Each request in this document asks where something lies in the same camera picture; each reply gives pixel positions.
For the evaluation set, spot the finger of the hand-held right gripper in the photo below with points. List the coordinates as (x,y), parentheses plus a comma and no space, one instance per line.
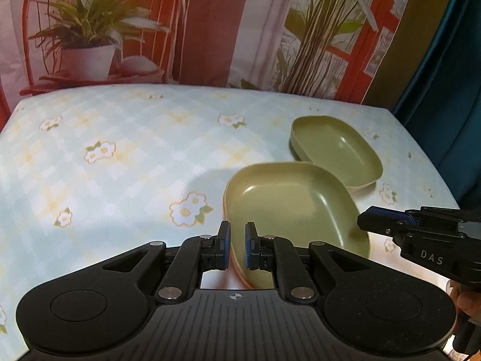
(375,223)
(387,212)

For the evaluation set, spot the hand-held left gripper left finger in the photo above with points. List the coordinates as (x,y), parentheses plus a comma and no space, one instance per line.
(225,246)

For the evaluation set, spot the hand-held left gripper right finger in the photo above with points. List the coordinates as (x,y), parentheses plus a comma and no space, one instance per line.
(248,247)

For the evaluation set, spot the green square plate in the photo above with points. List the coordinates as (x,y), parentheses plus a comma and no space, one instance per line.
(297,203)
(338,150)

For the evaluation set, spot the person's right hand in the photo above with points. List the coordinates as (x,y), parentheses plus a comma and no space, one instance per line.
(468,302)

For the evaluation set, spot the floral checked tablecloth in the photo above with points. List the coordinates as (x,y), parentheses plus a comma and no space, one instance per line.
(131,180)

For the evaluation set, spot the teal curtain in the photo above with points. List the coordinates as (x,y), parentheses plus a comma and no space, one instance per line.
(447,82)

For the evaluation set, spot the printed backdrop cloth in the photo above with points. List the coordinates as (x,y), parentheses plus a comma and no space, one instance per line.
(210,26)

